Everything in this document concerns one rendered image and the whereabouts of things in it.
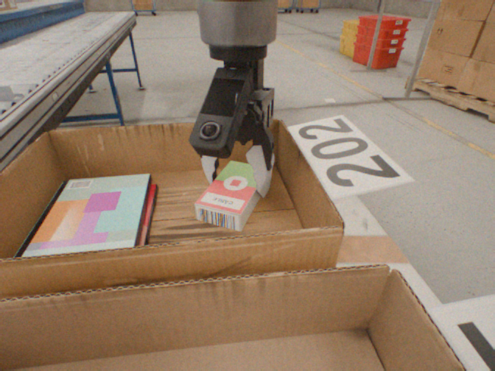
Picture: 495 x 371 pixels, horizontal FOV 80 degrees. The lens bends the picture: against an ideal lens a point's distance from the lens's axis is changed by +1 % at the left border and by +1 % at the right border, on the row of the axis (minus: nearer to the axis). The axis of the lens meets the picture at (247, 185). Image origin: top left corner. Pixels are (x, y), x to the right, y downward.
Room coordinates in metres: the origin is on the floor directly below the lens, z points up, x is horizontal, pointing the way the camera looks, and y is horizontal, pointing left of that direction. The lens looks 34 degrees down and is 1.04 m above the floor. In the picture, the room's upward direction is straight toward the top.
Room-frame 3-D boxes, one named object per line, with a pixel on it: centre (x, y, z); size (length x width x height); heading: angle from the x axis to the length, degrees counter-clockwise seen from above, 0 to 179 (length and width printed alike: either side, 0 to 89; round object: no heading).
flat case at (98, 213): (0.31, 0.21, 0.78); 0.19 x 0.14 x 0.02; 9
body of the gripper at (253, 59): (0.40, 0.01, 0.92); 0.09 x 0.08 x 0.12; 160
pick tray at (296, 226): (0.32, 0.11, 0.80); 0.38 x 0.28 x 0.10; 98
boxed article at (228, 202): (0.37, 0.02, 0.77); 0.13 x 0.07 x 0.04; 160
